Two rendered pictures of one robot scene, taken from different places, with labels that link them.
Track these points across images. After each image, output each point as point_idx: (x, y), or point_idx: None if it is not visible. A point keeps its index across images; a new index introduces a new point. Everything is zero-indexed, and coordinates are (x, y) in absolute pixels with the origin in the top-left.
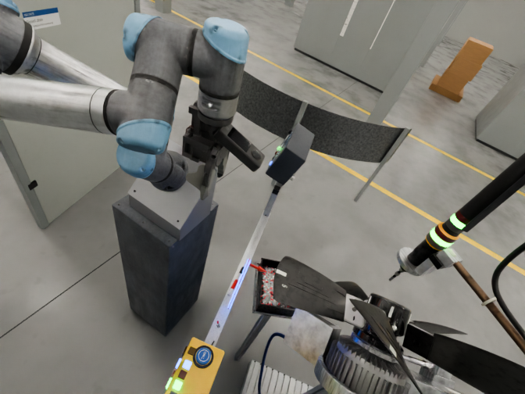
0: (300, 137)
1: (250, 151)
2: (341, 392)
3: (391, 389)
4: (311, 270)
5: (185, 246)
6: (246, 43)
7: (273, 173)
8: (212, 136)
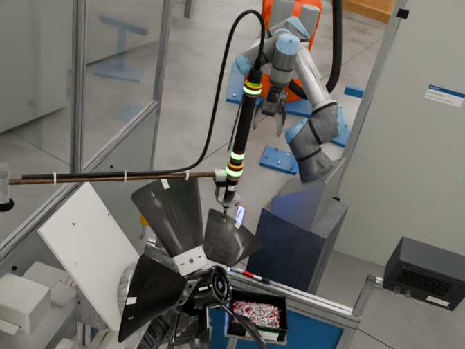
0: (443, 258)
1: (269, 103)
2: None
3: None
4: (247, 250)
5: (276, 236)
6: (285, 44)
7: (387, 265)
8: None
